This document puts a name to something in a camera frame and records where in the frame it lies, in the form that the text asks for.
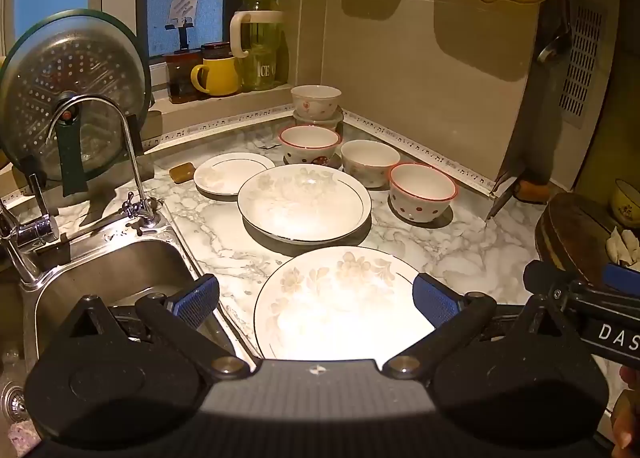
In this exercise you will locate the clear plastic container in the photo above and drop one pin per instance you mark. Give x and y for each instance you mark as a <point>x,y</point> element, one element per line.
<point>331,122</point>

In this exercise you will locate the red-rimmed mushroom print bowl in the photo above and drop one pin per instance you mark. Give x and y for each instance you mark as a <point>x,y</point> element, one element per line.
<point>307,141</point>

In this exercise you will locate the dark glass jar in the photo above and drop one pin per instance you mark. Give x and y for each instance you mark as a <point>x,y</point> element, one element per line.
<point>180,78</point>

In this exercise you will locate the pale dumplings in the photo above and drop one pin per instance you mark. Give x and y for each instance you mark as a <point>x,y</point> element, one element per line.
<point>622,245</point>

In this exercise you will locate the small white plate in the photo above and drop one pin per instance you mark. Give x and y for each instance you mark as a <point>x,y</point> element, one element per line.
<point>225,176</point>

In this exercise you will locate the yellow floral bowl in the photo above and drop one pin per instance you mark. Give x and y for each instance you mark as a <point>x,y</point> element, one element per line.
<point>627,203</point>

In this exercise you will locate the brown lidded jar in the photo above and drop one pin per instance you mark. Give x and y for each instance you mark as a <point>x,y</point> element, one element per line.
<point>216,49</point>

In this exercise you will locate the brown wooden object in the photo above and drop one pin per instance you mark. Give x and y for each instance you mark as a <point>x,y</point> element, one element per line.
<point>532,190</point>

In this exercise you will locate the white vent grille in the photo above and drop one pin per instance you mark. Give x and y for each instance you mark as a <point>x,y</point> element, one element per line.
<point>580,63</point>

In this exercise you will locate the brown soap bar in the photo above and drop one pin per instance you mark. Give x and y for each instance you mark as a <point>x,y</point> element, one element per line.
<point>182,172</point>

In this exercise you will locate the hanging metal ladle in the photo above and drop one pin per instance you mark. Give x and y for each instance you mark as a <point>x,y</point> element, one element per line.
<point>555,46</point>

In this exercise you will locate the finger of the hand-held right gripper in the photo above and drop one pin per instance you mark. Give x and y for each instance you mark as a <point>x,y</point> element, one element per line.
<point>542,278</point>
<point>621,276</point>

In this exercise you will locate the red-rimmed polka dot bowl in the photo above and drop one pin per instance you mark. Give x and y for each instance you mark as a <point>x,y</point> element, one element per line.
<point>422,188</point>

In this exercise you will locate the glass pot lid green rim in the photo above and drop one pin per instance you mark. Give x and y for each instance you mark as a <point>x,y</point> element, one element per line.
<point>120,53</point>

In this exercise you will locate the patterned edging strip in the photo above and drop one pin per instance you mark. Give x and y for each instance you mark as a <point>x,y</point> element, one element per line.
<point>225,119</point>

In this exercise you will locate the green glass pitcher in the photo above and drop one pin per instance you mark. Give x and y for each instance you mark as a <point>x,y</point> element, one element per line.
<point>260,38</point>

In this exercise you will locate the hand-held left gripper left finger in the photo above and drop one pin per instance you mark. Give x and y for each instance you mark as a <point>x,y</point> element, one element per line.
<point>196,297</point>

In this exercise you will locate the person's right hand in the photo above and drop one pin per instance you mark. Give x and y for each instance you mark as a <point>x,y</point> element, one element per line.
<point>627,418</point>

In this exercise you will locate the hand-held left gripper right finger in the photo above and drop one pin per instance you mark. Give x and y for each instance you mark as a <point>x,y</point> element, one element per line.
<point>434,299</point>

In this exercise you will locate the sink drain strainer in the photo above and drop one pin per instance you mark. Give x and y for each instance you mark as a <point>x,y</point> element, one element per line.
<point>12,400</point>

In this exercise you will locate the round wooden cutting board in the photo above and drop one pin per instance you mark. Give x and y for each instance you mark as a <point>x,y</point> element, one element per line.
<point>565,233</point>

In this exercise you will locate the white floral bowl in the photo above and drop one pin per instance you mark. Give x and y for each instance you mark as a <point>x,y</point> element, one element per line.
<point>370,158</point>

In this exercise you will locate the deep white floral plate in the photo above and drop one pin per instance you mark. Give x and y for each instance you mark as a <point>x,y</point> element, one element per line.
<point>300,205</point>

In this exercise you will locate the chrome sink faucet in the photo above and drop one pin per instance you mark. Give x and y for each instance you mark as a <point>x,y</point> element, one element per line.
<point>25,233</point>

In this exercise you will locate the large floral plate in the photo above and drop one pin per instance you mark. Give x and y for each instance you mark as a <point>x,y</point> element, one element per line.
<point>340,308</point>

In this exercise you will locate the white bowl with red flowers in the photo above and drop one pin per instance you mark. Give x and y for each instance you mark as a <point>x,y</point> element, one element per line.
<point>315,101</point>

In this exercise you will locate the yellow mug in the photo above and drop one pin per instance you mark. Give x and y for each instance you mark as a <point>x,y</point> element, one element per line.
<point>220,76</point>

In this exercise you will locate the stainless steel sink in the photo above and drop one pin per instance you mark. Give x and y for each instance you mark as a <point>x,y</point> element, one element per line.
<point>125,268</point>

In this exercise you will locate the phone stand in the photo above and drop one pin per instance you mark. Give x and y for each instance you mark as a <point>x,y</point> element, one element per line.
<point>182,13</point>

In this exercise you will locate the perforated metal steamer plate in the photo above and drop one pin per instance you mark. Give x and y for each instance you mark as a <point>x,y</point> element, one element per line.
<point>50,68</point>

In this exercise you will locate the thin gooseneck faucet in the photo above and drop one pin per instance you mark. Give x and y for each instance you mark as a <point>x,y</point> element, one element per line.
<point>131,148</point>

